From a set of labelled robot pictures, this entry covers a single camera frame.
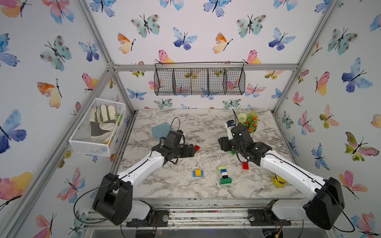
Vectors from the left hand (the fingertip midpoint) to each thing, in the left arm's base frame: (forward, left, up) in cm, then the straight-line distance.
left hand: (191, 149), depth 86 cm
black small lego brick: (-13, -18, -9) cm, 24 cm away
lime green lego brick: (-7, -18, -10) cm, 22 cm away
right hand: (+2, -18, +9) cm, 20 cm away
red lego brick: (-6, -32, -11) cm, 34 cm away
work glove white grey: (+8, +45, +17) cm, 49 cm away
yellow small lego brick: (-10, -3, -9) cm, 14 cm away
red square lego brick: (+7, -3, -11) cm, 13 cm away
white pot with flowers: (+17, -36, +5) cm, 41 cm away
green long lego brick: (-15, -19, -11) cm, 26 cm away
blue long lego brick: (-11, -1, -9) cm, 14 cm away
